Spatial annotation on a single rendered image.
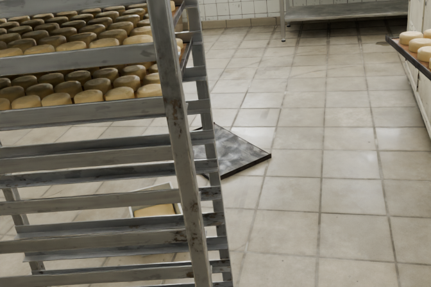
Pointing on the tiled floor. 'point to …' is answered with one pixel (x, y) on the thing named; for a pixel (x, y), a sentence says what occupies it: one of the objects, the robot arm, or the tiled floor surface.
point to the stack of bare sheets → (231, 152)
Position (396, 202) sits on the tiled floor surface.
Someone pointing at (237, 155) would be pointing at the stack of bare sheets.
